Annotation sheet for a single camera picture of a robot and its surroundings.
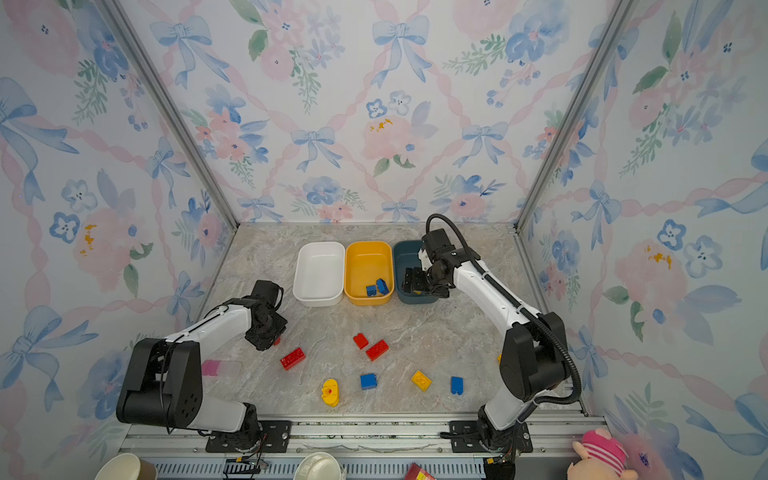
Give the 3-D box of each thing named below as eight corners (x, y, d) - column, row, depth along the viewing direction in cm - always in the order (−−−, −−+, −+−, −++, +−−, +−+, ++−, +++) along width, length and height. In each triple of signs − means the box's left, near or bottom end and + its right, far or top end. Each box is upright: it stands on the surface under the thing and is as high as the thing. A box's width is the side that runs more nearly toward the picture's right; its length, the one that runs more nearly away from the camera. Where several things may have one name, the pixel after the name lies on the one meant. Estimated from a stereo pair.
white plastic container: (291, 308, 99) (286, 297, 94) (304, 252, 114) (300, 241, 109) (344, 308, 99) (342, 298, 94) (350, 253, 114) (348, 241, 109)
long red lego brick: (287, 372, 86) (285, 370, 85) (281, 362, 88) (279, 360, 86) (307, 357, 89) (306, 354, 87) (301, 348, 91) (299, 345, 89)
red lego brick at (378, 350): (373, 363, 88) (372, 360, 86) (366, 354, 90) (365, 351, 88) (389, 350, 90) (389, 347, 89) (382, 341, 92) (382, 338, 90)
